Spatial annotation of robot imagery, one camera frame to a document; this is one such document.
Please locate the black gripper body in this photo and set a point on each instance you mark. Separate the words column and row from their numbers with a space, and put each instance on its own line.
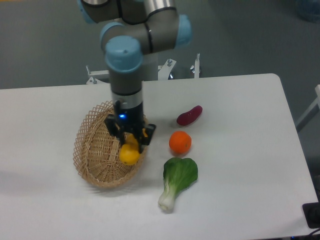
column 130, row 119

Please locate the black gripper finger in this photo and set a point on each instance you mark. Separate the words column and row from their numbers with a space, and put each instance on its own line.
column 145, row 136
column 113, row 128

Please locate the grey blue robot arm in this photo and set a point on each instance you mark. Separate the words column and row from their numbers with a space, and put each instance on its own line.
column 134, row 29

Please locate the woven wicker basket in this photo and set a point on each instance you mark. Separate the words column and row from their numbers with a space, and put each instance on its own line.
column 96, row 152

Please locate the orange fruit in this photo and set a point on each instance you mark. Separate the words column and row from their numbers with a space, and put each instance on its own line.
column 180, row 142

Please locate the purple sweet potato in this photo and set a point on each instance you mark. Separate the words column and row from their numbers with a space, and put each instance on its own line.
column 190, row 116

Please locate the green bok choy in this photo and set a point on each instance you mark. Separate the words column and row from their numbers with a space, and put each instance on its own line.
column 178, row 175

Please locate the white furniture leg right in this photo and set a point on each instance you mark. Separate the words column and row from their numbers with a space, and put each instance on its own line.
column 312, row 110

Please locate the black device at table edge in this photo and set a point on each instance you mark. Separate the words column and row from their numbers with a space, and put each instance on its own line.
column 312, row 214

